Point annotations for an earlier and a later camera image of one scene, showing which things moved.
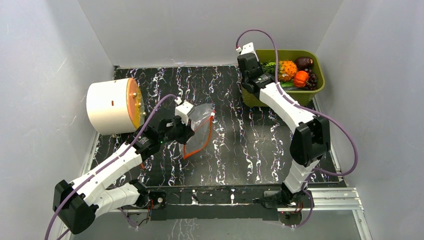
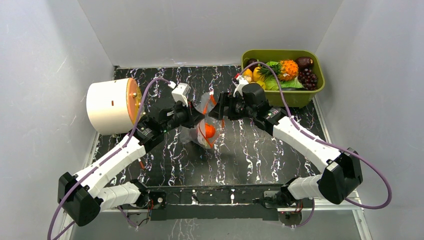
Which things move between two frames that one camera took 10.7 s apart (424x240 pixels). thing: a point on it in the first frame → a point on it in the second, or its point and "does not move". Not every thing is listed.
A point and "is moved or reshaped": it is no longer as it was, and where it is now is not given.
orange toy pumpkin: (300, 78) → (209, 130)
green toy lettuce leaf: (286, 84) does not move
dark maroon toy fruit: (303, 62) does not move
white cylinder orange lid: (115, 106) does not move
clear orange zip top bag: (200, 121) is moved or reshaped
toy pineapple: (286, 70) does not move
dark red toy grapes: (311, 85) does not move
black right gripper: (250, 73) → (226, 105)
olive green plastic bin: (306, 97) does not move
